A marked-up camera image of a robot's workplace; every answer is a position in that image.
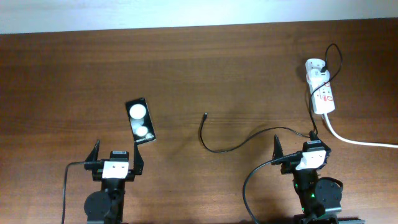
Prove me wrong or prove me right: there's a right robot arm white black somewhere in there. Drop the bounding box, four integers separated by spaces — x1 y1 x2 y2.
271 131 366 224

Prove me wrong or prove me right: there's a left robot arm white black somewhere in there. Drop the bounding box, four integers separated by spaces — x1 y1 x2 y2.
84 141 144 224

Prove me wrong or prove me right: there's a white power strip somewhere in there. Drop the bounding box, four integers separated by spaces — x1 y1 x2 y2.
305 58 335 114

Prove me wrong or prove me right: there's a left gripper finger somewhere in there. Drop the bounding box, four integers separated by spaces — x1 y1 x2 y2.
133 144 144 175
85 139 100 162

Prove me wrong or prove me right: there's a black charging cable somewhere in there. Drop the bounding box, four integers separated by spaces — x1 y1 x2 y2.
199 43 343 154

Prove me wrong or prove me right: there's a white charger plug adapter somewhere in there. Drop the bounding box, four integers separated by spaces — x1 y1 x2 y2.
306 68 330 85

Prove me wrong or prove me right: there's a white power strip cord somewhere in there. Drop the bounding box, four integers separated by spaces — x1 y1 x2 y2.
322 113 398 149

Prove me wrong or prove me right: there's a black smartphone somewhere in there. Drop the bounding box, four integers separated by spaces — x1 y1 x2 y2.
125 98 156 145

